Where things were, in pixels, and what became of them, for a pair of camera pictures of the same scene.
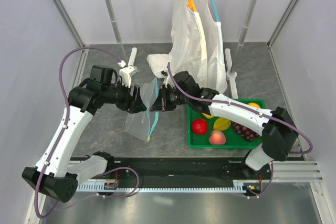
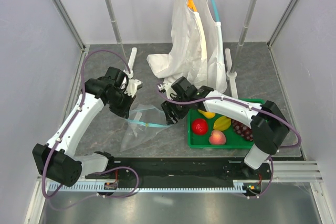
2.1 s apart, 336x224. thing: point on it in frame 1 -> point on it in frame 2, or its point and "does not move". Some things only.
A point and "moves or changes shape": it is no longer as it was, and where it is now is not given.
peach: x=217 y=137 does not move
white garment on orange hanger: x=187 y=52 does not move
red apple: x=199 y=126 does not move
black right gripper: x=161 y=103 -> x=167 y=107
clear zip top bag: x=141 y=124 moves or changes shape
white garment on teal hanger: x=204 y=3 does not move
